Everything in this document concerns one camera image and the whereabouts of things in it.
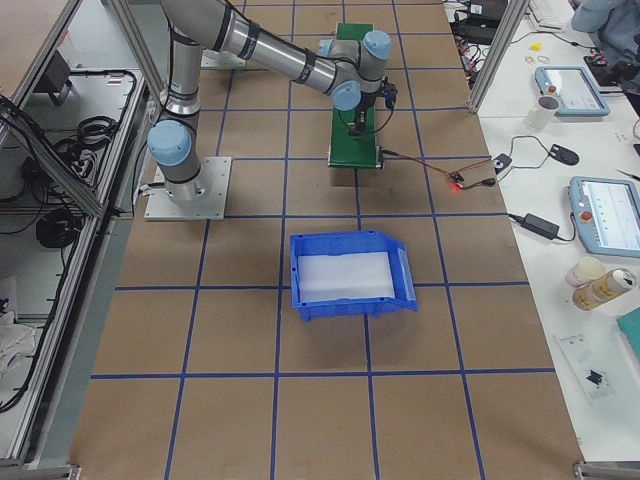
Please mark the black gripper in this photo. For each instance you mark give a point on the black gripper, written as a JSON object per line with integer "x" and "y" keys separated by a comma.
{"x": 362, "y": 108}

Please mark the small sensor board red LED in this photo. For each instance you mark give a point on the small sensor board red LED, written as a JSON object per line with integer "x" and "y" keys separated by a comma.
{"x": 456, "y": 181}

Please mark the blue plastic bin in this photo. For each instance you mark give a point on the blue plastic bin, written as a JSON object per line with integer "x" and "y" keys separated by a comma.
{"x": 352, "y": 242}

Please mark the white foam pad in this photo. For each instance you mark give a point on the white foam pad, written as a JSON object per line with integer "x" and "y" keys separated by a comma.
{"x": 347, "y": 276}

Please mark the white mug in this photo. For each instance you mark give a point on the white mug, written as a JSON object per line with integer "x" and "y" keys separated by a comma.
{"x": 540, "y": 115}

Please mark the black computer mouse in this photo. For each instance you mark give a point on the black computer mouse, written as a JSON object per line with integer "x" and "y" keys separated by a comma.
{"x": 564, "y": 155}

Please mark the black power adapter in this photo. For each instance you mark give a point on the black power adapter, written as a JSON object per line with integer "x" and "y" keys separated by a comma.
{"x": 540, "y": 226}

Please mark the teach pendant tablet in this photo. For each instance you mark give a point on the teach pendant tablet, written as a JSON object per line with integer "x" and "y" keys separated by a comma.
{"x": 607, "y": 215}
{"x": 574, "y": 90}

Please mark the white plastic cup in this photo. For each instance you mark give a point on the white plastic cup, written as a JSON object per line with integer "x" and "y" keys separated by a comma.
{"x": 587, "y": 269}

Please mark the drink can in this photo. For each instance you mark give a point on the drink can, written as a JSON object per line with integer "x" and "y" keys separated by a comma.
{"x": 609, "y": 286}

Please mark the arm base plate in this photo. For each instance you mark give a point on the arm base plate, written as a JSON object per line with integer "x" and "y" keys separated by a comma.
{"x": 202, "y": 198}
{"x": 212, "y": 60}

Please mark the aluminium frame post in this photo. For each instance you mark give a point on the aluminium frame post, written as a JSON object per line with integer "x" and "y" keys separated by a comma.
{"x": 509, "y": 23}

